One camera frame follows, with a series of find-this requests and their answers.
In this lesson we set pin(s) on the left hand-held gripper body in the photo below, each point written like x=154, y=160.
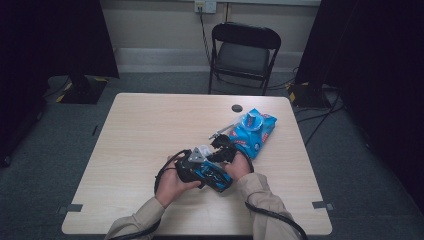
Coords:
x=186, y=170

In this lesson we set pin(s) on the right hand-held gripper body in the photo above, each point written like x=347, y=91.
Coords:
x=230, y=148

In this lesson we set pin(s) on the white wet wipe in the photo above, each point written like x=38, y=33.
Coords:
x=205, y=150

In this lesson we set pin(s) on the blue wet wipes packet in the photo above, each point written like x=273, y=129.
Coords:
x=255, y=133

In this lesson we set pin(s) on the person's right hand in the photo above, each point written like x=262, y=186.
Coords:
x=240, y=166

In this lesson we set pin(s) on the person's left hand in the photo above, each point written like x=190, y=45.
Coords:
x=170, y=186

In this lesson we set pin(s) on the black folding chair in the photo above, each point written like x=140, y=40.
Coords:
x=245, y=56

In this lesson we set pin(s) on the black stand base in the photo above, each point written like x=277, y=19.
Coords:
x=306, y=95
x=83, y=90

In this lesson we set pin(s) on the black floor tape strip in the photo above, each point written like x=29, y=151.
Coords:
x=95, y=130

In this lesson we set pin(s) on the grey tape piece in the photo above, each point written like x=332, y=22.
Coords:
x=321, y=205
x=71, y=208

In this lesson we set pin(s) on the black curtain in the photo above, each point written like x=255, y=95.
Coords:
x=376, y=66
x=50, y=50

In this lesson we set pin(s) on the white wall socket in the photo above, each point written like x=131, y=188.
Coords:
x=205, y=6

